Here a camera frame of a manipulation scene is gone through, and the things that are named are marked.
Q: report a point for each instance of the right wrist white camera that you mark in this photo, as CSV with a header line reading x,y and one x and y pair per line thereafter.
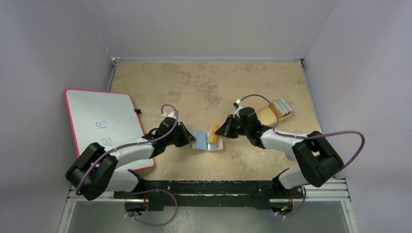
x,y
237,105

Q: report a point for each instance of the cream oval tray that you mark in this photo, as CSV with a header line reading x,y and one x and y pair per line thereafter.
x,y
266,115

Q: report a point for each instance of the beige leather card holder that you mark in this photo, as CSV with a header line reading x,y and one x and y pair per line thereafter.
x,y
202,144

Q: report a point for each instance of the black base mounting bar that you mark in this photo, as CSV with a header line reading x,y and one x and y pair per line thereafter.
x,y
258,194

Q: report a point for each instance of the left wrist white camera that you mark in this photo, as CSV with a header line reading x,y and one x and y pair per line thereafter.
x,y
173,114

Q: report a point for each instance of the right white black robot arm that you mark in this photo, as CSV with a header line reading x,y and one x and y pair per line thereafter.
x,y
317,160

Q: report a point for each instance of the white pink-framed whiteboard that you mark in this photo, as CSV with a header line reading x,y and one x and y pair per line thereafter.
x,y
103,117

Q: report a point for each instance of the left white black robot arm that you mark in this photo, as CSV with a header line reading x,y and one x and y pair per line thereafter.
x,y
97,169

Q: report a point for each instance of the gold credit card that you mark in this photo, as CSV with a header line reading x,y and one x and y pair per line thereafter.
x,y
212,137

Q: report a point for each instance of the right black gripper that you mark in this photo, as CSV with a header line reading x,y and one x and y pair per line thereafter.
x,y
232,125

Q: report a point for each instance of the wrist white camera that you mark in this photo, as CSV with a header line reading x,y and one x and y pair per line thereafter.
x,y
237,105
173,114

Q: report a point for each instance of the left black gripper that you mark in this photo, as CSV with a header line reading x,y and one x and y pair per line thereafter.
x,y
186,138

